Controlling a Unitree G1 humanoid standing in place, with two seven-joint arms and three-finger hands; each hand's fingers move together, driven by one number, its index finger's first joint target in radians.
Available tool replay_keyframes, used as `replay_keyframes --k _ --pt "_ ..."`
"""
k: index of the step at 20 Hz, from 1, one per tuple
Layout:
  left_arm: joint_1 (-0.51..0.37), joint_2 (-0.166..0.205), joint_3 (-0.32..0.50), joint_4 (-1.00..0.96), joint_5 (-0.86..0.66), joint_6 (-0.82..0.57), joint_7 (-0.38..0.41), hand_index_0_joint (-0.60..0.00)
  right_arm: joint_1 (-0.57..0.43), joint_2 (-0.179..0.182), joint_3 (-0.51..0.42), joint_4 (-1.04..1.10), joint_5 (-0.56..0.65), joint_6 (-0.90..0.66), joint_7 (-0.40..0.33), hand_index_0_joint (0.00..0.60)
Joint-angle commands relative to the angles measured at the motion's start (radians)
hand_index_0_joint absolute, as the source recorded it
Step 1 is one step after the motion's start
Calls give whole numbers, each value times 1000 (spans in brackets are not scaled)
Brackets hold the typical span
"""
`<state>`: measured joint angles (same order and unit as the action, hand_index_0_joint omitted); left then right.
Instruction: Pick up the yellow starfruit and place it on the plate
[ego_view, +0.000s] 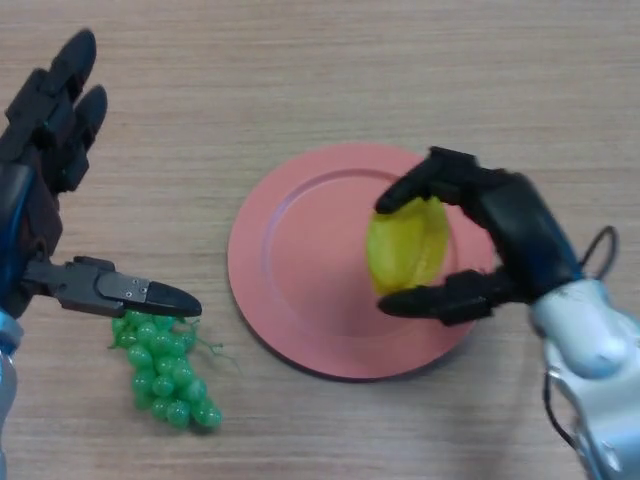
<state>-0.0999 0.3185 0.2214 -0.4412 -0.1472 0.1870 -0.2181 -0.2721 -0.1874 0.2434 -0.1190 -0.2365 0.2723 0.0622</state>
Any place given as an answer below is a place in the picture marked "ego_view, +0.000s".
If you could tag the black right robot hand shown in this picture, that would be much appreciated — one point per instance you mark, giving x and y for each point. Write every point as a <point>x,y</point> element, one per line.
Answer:
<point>525,235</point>

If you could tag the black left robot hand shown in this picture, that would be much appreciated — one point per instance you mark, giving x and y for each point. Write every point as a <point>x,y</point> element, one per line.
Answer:
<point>75,287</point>

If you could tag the yellow starfruit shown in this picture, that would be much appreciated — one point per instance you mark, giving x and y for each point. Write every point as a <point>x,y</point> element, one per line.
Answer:
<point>407,245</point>

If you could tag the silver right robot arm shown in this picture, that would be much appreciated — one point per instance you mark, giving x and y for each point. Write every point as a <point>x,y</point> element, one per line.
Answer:
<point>595,340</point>

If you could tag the pink round plate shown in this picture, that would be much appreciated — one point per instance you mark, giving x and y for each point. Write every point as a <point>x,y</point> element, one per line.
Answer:
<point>310,270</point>

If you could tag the green grape bunch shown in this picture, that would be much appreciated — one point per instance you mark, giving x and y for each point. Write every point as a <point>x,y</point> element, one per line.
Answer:
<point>165,375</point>

